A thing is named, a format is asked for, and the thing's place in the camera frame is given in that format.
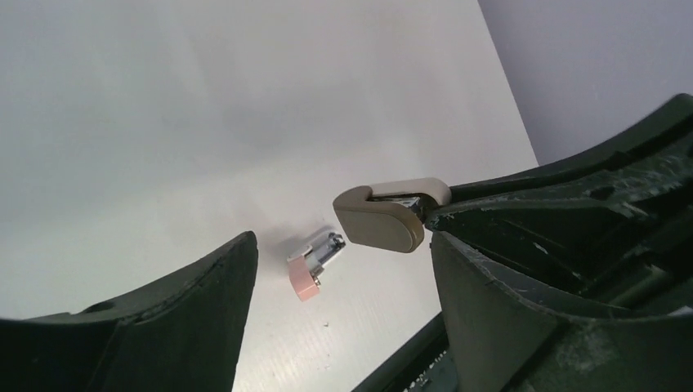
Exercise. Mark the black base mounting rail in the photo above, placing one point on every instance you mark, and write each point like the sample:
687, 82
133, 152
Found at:
423, 363

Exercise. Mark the tan stapler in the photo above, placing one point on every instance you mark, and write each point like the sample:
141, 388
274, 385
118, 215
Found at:
390, 216

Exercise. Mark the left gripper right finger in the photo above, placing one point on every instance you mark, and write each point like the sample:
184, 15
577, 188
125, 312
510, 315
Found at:
577, 275

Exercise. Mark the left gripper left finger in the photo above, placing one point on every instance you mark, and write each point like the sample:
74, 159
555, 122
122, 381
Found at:
181, 332

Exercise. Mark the pink stapler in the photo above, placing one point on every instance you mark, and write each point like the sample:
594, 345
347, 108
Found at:
309, 261

